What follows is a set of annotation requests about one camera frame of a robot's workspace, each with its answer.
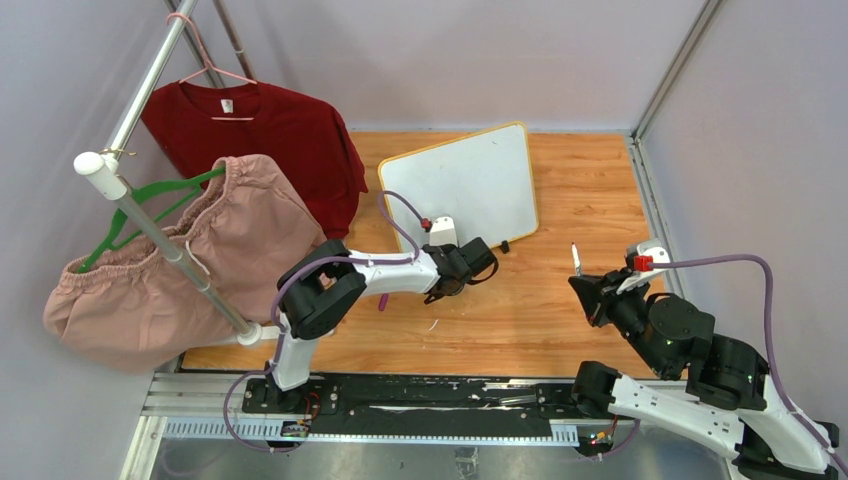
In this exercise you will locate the white purple whiteboard marker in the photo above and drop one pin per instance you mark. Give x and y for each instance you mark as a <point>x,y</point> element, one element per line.
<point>576,259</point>

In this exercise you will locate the green clothes hanger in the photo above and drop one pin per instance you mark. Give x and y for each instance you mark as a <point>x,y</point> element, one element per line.
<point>115,188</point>

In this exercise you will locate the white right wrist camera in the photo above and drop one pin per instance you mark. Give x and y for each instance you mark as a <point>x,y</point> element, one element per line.
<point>644,261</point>

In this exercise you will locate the yellow-framed whiteboard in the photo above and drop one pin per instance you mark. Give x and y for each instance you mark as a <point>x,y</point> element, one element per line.
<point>482,181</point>

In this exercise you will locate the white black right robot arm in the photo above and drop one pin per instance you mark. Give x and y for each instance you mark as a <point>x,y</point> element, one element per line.
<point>733,407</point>

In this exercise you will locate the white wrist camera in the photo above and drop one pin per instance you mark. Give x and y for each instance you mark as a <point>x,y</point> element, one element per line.
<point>443,232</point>
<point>644,261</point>

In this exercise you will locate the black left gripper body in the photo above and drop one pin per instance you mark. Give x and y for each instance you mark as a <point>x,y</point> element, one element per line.
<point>458,289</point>

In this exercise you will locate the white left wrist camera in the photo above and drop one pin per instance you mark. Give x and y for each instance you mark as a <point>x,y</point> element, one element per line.
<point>443,232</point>

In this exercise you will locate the red t-shirt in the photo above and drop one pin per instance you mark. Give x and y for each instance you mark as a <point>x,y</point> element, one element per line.
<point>305,136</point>

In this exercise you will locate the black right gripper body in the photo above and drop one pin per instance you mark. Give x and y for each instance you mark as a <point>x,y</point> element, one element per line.
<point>627,309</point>

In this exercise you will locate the grey aluminium frame post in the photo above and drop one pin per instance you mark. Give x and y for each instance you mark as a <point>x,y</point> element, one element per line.
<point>694,36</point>

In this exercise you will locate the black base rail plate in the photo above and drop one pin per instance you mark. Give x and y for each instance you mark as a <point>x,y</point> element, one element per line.
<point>424,406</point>

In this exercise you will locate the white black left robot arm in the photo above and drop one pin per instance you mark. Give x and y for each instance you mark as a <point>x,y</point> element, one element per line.
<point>315,295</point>

